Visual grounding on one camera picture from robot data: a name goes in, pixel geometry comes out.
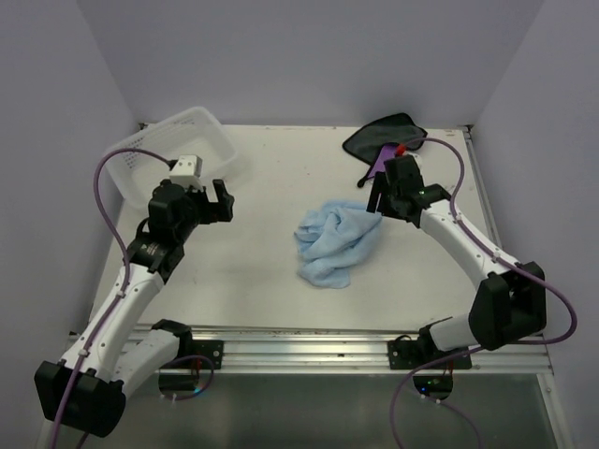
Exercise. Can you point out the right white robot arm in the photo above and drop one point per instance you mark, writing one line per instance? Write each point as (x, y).
(509, 302)

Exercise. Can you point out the aluminium mounting rail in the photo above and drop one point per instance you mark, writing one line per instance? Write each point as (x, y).
(253, 350)

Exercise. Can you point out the light blue towel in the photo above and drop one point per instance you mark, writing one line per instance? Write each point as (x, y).
(332, 240)

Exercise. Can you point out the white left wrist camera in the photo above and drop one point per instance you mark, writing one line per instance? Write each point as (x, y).
(186, 172)

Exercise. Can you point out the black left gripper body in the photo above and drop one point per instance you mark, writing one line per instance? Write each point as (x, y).
(197, 202)

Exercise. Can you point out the dark grey purple cloth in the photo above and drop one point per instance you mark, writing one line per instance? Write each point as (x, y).
(378, 141)

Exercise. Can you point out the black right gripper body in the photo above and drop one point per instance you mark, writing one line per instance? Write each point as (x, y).
(387, 206)

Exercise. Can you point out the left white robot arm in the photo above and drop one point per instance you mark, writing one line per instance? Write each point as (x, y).
(88, 388)

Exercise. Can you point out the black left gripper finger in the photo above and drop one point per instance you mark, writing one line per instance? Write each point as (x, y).
(223, 197)
(220, 213)

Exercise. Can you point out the white perforated plastic basket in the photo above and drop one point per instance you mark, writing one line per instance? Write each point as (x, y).
(193, 131)

